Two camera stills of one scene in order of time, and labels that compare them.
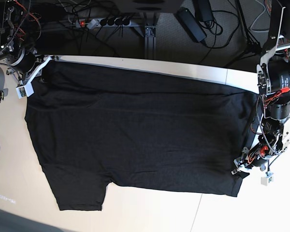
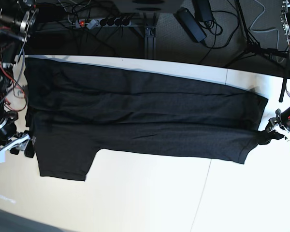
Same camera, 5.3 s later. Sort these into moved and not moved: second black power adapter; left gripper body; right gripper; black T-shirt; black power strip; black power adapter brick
Moved: black T-shirt; right gripper; left gripper body
Not moved: second black power adapter; black power strip; black power adapter brick
